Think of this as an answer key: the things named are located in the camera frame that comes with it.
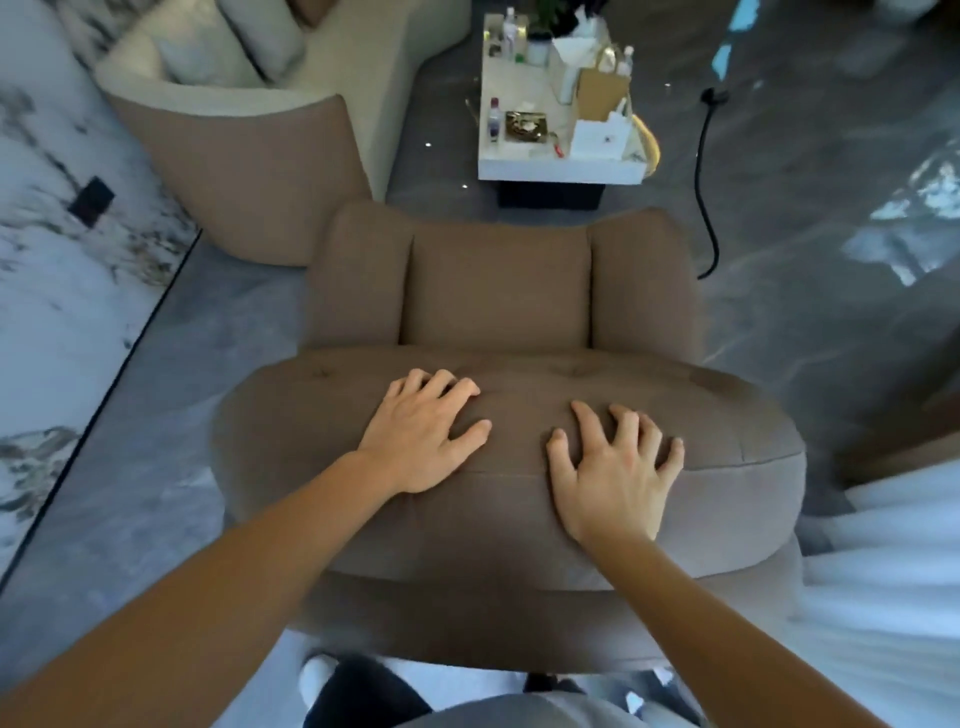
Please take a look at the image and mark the gold ashtray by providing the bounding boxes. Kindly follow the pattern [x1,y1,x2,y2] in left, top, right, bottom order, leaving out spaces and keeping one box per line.
[504,110,549,143]

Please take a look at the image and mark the green potted plant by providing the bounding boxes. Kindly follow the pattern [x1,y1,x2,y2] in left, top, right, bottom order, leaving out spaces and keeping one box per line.
[528,0,577,39]

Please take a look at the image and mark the person's right forearm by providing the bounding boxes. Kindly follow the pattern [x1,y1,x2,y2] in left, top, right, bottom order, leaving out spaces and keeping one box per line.
[576,528,895,728]

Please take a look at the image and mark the white flat box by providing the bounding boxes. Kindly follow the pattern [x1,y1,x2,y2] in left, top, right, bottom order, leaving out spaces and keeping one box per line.
[569,116,628,163]

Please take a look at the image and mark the black power cable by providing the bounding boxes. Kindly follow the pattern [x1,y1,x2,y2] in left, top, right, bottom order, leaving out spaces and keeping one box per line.
[693,87,731,282]

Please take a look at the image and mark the white coffee table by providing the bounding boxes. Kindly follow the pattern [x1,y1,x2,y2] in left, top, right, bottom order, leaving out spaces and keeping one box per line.
[477,11,652,212]

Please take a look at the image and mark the brown cardboard box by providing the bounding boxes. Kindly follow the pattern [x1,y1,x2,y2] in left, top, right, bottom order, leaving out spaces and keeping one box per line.
[573,67,632,123]

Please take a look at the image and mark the person's left forearm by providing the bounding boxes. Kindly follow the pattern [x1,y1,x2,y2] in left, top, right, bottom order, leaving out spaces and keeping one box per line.
[0,448,411,728]

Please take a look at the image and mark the white shoe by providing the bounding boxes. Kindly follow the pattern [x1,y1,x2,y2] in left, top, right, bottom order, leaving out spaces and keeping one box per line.
[298,651,340,708]

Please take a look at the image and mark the white curtain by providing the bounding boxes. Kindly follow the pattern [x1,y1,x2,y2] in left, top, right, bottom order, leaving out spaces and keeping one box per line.
[780,456,960,728]

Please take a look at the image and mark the person's right hand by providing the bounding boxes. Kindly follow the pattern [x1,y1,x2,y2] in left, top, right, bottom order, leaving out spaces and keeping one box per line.
[545,399,686,549]

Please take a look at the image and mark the brown upholstered armchair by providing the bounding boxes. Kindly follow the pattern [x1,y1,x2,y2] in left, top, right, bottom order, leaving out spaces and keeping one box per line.
[210,201,808,673]

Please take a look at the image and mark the person's left hand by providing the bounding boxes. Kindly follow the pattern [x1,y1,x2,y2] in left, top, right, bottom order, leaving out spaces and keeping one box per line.
[355,367,494,497]

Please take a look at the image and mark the black wall socket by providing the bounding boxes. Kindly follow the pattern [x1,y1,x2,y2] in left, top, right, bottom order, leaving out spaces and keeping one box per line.
[68,176,117,229]

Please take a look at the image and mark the dark trouser leg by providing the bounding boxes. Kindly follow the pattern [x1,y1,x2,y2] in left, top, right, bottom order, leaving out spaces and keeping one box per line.
[303,655,435,728]

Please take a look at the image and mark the gold round side table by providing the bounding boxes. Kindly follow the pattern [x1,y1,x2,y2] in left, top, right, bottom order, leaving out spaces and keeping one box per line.
[631,112,663,178]

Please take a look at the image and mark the beige and brown sofa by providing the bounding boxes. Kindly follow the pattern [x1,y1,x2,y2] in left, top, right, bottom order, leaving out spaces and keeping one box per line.
[93,0,474,269]

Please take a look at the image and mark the grey garment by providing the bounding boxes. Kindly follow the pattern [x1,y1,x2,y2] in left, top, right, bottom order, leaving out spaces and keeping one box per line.
[390,688,680,728]

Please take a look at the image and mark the beige sofa cushion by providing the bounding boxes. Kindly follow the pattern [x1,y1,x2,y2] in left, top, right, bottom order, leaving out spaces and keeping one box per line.
[216,0,308,84]
[153,6,265,88]

